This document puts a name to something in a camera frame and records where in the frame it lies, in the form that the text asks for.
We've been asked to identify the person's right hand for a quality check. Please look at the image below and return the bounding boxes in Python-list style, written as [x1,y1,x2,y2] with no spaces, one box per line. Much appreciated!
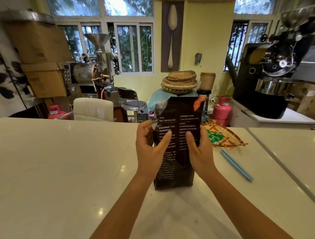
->
[186,125,218,181]

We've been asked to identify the person's left hand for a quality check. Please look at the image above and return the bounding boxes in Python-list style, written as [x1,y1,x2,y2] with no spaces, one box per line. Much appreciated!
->
[136,120,172,178]

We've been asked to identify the dark brown coffee bag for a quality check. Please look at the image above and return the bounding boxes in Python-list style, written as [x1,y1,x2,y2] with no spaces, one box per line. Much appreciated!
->
[151,96,208,191]

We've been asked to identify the person's right forearm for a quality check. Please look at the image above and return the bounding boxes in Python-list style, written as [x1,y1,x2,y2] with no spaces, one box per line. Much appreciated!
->
[202,169,293,239]

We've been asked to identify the person's left forearm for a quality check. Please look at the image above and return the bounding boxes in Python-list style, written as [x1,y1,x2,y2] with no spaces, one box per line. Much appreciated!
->
[90,170,154,239]

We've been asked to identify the green wrapped candies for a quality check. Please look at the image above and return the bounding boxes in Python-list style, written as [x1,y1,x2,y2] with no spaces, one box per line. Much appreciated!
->
[207,130,224,145]

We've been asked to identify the woven bamboo fan tray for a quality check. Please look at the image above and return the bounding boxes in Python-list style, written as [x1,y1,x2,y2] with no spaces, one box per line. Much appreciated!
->
[203,120,248,148]

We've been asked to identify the light blue covered table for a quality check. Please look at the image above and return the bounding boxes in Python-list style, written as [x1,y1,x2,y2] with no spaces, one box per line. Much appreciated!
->
[148,88,210,123]

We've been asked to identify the pink gas cylinder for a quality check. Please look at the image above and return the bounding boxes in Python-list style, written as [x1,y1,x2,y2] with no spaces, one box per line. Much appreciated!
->
[212,96,232,127]
[47,103,71,120]

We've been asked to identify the black round stool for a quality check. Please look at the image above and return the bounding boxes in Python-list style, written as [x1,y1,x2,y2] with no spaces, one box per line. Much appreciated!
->
[197,89,212,116]

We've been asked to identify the blue bag sealing clip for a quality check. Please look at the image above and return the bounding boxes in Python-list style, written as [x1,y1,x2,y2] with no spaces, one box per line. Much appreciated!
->
[221,149,254,183]

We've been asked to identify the black chrome bar stool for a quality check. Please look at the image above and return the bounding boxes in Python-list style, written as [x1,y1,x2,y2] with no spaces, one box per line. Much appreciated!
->
[117,87,147,123]

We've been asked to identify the stack of woven baskets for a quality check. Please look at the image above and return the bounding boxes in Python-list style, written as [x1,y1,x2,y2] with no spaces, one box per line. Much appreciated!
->
[161,70,198,94]

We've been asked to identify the tall woven basket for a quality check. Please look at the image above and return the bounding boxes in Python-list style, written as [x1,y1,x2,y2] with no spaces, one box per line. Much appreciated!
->
[200,72,216,91]

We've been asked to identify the white chair backrest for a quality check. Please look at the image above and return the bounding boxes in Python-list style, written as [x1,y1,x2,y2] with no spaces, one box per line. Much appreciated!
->
[73,98,114,122]

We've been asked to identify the white side counter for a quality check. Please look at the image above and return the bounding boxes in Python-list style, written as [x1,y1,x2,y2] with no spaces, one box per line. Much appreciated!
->
[229,99,315,130]

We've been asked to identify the silver coffee roaster machine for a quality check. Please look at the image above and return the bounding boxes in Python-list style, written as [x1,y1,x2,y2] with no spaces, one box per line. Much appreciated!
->
[62,33,121,101]

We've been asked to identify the black coffee roaster machine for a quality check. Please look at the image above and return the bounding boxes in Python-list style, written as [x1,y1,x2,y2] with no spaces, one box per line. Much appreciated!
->
[225,5,315,120]

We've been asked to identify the small cardboard box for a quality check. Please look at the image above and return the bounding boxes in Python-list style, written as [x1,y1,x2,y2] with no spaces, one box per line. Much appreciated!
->
[21,63,72,98]

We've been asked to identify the large cardboard box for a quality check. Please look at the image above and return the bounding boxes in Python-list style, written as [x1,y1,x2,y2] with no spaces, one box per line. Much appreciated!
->
[2,20,74,65]

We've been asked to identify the spoon wall picture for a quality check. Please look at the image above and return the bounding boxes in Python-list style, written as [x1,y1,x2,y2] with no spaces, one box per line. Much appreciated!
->
[161,1,184,73]

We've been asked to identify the black ink wall painting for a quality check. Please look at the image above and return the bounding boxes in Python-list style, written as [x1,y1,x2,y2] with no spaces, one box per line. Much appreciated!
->
[0,47,31,110]

